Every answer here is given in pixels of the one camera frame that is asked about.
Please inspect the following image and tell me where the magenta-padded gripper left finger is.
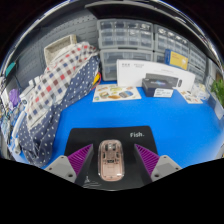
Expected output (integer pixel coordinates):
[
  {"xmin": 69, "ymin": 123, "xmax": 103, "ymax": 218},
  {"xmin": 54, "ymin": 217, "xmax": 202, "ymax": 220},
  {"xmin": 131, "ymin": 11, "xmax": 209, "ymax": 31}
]
[{"xmin": 44, "ymin": 143, "xmax": 96, "ymax": 187}]

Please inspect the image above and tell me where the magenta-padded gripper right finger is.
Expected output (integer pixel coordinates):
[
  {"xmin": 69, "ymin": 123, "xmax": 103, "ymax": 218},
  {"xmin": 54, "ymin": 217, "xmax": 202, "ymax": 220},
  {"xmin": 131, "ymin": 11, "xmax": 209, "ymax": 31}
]
[{"xmin": 133, "ymin": 143, "xmax": 183, "ymax": 186}]

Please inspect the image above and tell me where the transparent pink computer mouse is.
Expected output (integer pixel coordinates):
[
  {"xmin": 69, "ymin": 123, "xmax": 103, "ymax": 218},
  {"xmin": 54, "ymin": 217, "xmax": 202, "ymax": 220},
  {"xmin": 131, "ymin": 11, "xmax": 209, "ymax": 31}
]
[{"xmin": 97, "ymin": 139, "xmax": 126, "ymax": 183}]

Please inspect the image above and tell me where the black mouse pad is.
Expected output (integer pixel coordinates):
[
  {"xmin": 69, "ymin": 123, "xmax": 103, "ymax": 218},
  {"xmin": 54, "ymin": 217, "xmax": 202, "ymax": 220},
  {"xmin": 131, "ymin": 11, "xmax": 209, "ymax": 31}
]
[{"xmin": 63, "ymin": 125, "xmax": 159, "ymax": 192}]

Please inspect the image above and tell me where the navy polka dot cloth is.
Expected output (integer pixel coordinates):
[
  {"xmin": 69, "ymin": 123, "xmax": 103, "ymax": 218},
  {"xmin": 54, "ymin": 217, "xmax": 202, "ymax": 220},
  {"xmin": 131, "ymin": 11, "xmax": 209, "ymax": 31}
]
[{"xmin": 16, "ymin": 54, "xmax": 101, "ymax": 168}]

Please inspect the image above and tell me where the small black product box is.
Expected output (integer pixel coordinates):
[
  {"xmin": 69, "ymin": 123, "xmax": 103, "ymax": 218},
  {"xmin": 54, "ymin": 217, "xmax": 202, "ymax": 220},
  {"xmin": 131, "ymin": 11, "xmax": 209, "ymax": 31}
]
[{"xmin": 141, "ymin": 78, "xmax": 174, "ymax": 99}]

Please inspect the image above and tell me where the purple cloth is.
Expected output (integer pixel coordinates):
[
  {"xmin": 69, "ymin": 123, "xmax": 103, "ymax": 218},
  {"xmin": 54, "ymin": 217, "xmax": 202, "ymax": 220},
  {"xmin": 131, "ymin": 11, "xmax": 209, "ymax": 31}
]
[{"xmin": 8, "ymin": 88, "xmax": 21, "ymax": 108}]

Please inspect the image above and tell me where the red blue plaid cloth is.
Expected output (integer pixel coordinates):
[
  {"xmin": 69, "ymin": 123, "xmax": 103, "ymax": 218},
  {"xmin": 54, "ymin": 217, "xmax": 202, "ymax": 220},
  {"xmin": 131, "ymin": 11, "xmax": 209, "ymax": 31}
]
[{"xmin": 24, "ymin": 41, "xmax": 99, "ymax": 129}]

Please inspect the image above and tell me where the food sticker sheet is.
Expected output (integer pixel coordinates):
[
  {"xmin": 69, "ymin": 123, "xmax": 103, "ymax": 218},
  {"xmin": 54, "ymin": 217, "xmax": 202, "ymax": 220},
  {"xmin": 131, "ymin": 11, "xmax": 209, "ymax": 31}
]
[{"xmin": 92, "ymin": 83, "xmax": 142, "ymax": 103}]

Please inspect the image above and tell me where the orange yellow hand tool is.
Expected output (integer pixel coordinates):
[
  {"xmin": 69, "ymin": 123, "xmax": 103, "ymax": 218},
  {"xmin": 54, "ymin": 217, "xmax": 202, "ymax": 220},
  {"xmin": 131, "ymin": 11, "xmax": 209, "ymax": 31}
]
[{"xmin": 92, "ymin": 71, "xmax": 102, "ymax": 88}]

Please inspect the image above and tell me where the green potted plant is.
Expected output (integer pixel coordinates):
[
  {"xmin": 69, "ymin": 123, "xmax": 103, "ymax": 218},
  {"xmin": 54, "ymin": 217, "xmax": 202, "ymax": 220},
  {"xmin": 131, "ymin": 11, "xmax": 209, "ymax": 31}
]
[{"xmin": 210, "ymin": 78, "xmax": 224, "ymax": 121}]

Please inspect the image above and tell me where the long white keyboard box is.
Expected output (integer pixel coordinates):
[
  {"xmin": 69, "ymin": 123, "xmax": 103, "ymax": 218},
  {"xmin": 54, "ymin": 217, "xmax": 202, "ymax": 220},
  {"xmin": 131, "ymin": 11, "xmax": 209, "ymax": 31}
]
[{"xmin": 115, "ymin": 59, "xmax": 197, "ymax": 93}]

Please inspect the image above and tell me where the yellow blue-framed sign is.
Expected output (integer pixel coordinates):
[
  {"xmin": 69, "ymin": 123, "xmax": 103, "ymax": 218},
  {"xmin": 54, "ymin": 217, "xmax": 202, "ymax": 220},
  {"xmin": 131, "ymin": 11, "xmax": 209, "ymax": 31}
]
[{"xmin": 164, "ymin": 49, "xmax": 189, "ymax": 71}]

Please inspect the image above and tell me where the teal small item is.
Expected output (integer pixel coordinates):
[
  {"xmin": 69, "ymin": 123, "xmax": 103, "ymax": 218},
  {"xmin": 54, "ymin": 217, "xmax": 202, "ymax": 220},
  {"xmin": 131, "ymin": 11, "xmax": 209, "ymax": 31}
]
[{"xmin": 4, "ymin": 61, "xmax": 17, "ymax": 77}]

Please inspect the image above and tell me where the white woven basket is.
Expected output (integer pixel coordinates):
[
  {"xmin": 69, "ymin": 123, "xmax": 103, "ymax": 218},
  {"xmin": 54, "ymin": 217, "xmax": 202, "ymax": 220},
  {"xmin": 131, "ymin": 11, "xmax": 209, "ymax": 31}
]
[{"xmin": 43, "ymin": 34, "xmax": 78, "ymax": 66}]

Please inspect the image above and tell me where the grey wall shelf unit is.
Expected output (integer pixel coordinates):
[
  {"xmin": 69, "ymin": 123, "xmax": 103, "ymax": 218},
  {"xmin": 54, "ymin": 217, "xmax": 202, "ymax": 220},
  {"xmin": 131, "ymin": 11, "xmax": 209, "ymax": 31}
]
[{"xmin": 84, "ymin": 0, "xmax": 201, "ymax": 26}]

